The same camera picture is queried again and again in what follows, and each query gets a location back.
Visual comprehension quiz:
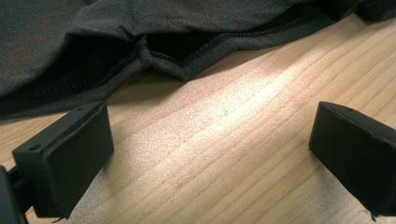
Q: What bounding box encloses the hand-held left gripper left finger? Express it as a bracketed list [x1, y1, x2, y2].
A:
[11, 100, 115, 219]

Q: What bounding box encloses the black pleated skirt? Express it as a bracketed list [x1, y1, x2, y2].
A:
[0, 0, 396, 121]

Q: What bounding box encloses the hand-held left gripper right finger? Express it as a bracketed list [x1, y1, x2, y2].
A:
[308, 101, 396, 222]

